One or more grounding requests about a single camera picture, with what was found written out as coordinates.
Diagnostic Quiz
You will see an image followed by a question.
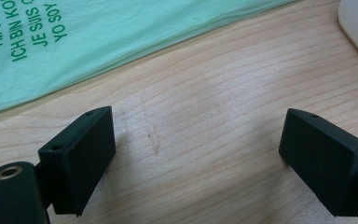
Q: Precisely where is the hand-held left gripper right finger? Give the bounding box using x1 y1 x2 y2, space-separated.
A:
278 107 358 217

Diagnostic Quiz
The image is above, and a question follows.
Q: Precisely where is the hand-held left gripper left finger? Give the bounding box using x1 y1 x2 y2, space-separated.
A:
37 105 117 217

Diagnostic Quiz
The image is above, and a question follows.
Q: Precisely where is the green plastic bag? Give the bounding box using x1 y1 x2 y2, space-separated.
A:
0 0 296 118

